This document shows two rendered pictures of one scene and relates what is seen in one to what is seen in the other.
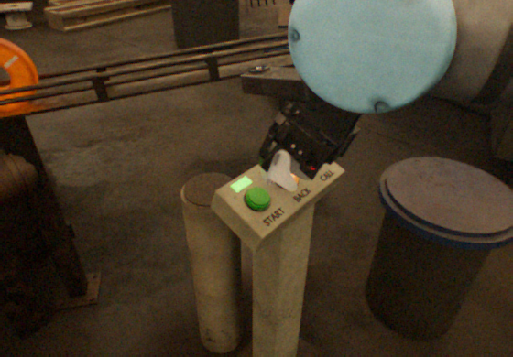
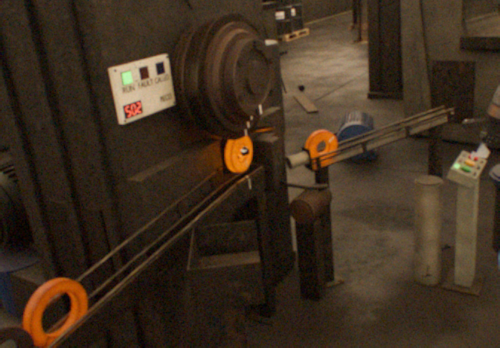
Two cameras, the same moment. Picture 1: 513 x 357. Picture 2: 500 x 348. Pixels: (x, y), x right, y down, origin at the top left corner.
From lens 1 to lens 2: 1.90 m
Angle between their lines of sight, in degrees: 16
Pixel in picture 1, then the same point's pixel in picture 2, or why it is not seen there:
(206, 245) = (433, 206)
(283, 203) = (474, 170)
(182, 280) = (384, 265)
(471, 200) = not seen: outside the picture
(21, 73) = (333, 144)
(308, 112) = (490, 129)
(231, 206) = (459, 172)
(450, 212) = not seen: outside the picture
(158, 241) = (350, 253)
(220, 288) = (437, 233)
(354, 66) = not seen: outside the picture
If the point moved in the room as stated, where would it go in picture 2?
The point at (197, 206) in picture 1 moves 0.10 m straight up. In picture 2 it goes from (430, 185) to (430, 164)
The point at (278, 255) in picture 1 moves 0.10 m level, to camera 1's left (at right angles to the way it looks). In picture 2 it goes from (473, 196) to (452, 200)
